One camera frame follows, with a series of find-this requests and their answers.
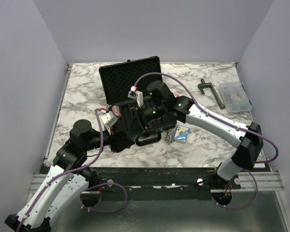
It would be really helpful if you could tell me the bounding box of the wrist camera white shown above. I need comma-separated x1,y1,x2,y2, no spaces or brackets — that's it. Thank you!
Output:
100,111,118,129
128,86,144,107

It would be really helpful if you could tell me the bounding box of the red tan poker chip stack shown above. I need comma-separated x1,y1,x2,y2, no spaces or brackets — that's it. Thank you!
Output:
112,105,122,119

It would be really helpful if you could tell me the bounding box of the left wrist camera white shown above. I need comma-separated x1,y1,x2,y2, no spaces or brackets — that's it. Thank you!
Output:
100,111,118,129

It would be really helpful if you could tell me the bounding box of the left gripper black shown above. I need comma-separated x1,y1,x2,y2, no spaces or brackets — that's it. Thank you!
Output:
84,124,135,153

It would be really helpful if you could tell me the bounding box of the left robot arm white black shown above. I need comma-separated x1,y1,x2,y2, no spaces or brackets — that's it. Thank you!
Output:
5,119,134,232

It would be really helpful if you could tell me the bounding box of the clear plastic parts box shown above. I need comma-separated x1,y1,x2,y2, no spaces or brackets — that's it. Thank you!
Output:
218,82,252,114

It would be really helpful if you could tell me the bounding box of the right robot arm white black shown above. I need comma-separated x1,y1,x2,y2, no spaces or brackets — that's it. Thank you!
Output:
132,81,263,189

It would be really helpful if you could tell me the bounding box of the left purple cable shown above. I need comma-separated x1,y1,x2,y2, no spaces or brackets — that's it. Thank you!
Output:
15,108,129,232

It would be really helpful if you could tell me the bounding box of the black metal clamp tool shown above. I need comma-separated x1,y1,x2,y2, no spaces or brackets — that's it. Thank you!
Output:
198,78,226,109

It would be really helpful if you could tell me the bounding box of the blue playing card deck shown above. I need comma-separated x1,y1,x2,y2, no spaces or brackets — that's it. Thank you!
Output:
174,125,190,144

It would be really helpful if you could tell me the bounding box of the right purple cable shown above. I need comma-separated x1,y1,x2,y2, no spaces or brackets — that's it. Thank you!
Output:
134,72,280,210

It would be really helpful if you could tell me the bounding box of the purple cable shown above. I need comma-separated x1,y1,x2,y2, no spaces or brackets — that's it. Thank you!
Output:
15,108,129,232
134,72,280,210

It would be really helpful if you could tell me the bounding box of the black poker carrying case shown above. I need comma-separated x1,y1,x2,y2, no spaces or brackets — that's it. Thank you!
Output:
99,56,176,152

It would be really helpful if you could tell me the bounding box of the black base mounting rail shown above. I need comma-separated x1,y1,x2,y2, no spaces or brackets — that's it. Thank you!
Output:
40,165,247,203

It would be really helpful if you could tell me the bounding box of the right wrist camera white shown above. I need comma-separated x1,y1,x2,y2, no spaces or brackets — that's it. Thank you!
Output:
128,86,144,107

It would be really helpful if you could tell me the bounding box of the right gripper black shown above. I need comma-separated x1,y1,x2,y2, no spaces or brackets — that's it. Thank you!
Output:
127,103,166,138

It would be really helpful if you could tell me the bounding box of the blue tan poker chip stack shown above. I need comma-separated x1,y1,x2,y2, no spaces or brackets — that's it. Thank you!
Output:
165,129,175,144

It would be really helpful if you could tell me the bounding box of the aluminium extrusion rail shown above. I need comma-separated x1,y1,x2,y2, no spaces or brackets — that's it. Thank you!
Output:
29,169,285,194

